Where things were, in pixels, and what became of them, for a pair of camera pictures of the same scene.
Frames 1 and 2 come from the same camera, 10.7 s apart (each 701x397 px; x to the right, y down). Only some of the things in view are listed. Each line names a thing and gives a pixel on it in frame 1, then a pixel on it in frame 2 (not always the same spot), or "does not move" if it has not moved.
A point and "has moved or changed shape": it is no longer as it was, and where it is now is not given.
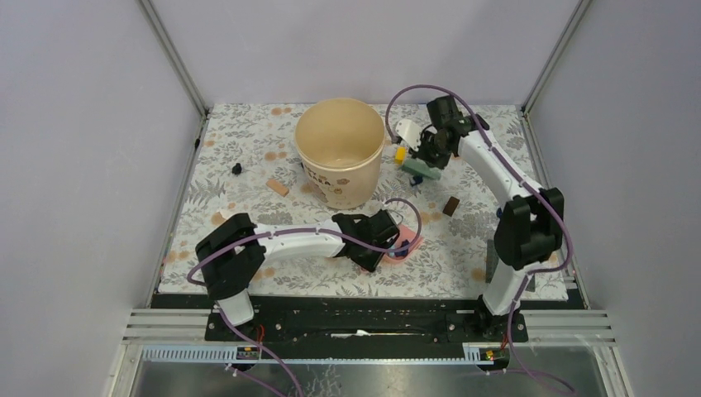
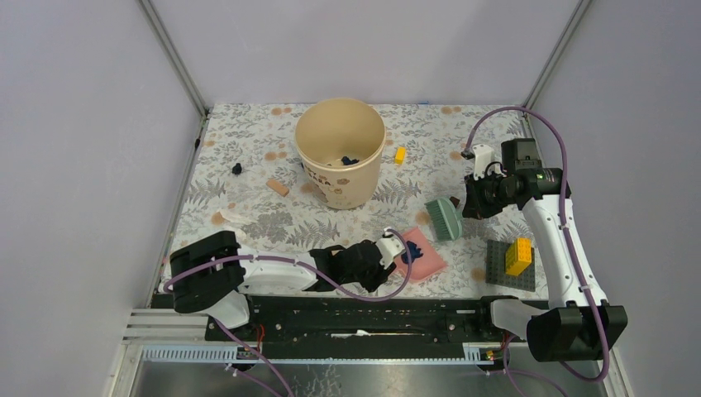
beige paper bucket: [340, 141] does not move
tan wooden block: [278, 188] does not move
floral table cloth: [248, 163] does not move
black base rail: [367, 320] does not move
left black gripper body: [369, 260] → [371, 279]
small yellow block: [400, 155] does not move
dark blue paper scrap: [402, 253] has moved or changed shape
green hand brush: [422, 168] → [446, 217]
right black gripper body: [431, 152] → [488, 194]
